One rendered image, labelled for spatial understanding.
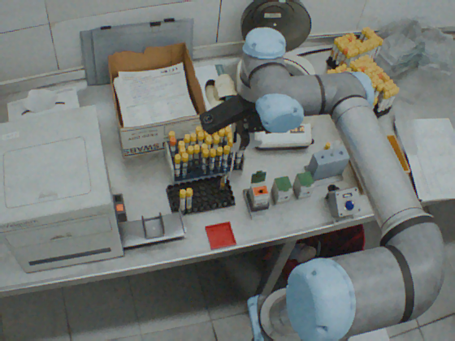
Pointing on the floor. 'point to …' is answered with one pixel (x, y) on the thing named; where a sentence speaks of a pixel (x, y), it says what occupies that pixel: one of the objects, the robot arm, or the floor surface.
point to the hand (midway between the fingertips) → (235, 147)
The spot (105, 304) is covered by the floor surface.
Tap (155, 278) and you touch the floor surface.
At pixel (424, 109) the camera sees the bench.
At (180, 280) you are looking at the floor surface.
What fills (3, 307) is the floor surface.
